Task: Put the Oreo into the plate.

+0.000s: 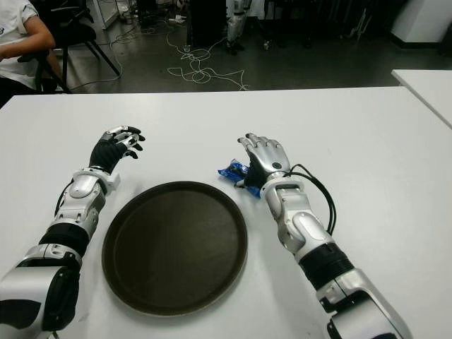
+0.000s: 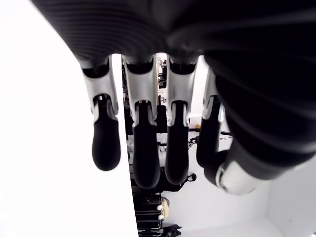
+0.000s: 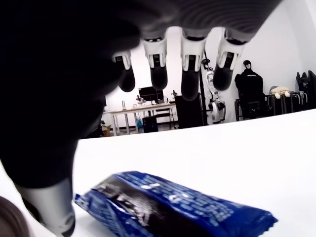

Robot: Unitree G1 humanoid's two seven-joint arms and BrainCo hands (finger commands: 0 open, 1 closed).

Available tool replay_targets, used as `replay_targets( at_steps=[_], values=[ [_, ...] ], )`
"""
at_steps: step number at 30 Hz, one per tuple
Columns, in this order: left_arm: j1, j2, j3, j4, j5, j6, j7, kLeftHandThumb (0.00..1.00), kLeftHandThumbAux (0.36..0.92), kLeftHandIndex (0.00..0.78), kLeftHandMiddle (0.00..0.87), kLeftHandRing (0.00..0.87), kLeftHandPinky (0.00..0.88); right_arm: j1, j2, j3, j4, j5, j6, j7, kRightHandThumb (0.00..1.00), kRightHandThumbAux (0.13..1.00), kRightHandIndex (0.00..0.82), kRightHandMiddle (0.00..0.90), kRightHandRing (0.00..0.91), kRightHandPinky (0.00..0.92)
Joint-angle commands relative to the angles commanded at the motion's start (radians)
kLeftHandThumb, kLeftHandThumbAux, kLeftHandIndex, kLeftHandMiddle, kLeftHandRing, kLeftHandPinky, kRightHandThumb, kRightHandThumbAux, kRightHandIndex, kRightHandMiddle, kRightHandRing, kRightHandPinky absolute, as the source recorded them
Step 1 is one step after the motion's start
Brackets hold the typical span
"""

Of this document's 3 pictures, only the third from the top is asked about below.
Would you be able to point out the wooden top desk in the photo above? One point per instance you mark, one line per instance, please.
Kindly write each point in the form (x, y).
(148, 106)

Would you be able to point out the dark brown round tray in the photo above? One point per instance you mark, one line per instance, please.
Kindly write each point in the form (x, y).
(10, 219)

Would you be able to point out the blue Oreo cookie packet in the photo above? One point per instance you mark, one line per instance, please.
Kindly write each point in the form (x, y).
(160, 209)

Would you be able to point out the brown cardboard box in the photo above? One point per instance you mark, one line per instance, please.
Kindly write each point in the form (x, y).
(107, 130)

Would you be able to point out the beige plush toy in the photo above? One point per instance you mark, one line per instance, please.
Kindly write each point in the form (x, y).
(279, 90)

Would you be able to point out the black computer tower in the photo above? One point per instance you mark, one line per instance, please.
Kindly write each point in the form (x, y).
(150, 124)

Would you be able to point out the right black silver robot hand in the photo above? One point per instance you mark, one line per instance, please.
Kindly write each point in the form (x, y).
(49, 74)

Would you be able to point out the black cabinet on casters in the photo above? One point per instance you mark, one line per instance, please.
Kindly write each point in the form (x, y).
(188, 113)

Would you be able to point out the silver humanoid robot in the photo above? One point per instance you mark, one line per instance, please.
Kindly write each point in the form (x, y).
(214, 106)

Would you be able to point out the black computer monitor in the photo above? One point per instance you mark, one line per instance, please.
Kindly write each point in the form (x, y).
(146, 93)

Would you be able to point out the black robot support stand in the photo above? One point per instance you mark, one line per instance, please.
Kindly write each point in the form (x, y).
(203, 103)

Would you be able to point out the black metal-legged chairs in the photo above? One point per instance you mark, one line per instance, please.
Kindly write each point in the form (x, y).
(284, 103)

